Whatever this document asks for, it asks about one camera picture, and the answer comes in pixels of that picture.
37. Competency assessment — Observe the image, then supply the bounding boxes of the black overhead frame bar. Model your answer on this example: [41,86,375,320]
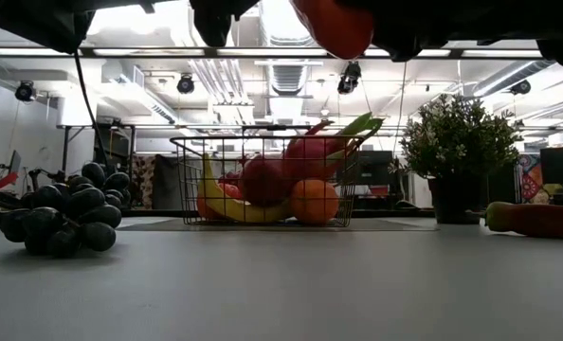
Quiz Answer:
[0,45,544,60]

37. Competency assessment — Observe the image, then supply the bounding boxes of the pink dragon fruit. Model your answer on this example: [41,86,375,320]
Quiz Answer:
[282,111,386,182]

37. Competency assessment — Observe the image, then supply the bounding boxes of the orange fruit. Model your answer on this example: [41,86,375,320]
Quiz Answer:
[288,177,341,226]

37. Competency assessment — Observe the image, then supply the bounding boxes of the black grape bunch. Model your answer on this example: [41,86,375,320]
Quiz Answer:
[0,161,133,260]

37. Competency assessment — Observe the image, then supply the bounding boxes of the red fruit with green end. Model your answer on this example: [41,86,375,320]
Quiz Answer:
[482,200,563,241]

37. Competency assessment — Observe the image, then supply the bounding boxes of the yellow banana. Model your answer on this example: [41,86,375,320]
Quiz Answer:
[196,153,293,224]

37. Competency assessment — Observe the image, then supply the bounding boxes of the floral patterned cloth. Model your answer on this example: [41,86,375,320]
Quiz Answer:
[130,153,158,210]

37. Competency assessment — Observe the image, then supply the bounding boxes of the orange red papaya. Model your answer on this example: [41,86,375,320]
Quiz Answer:
[289,0,375,62]

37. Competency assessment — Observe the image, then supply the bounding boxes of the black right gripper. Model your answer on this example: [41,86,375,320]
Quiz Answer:
[356,0,563,67]

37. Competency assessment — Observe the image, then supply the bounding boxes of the yellow orange mango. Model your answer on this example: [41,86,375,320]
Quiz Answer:
[195,191,215,221]

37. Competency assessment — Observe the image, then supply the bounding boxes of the black plant pot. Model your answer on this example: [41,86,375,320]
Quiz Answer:
[426,173,490,225]

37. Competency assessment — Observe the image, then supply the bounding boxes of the red apple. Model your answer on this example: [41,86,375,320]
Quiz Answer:
[239,154,293,208]

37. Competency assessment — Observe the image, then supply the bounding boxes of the black ceiling spotlight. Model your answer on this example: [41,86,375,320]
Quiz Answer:
[336,60,363,96]
[509,79,533,97]
[175,72,196,96]
[14,80,38,103]

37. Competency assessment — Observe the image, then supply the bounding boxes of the metal wire basket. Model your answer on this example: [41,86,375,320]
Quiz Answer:
[169,134,367,228]

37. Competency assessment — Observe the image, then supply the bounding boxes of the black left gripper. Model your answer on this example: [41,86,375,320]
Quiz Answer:
[91,0,259,47]

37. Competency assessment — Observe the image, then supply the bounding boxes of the green plant with white flowers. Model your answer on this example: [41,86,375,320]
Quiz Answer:
[398,93,523,181]

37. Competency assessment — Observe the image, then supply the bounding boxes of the thin black hanging cable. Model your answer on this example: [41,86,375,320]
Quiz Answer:
[73,50,111,177]

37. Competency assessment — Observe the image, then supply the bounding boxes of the colourful patterned cloth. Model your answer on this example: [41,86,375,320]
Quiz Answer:
[517,153,544,204]

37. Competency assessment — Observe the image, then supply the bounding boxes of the red grape bunch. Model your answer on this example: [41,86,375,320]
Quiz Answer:
[217,170,245,200]

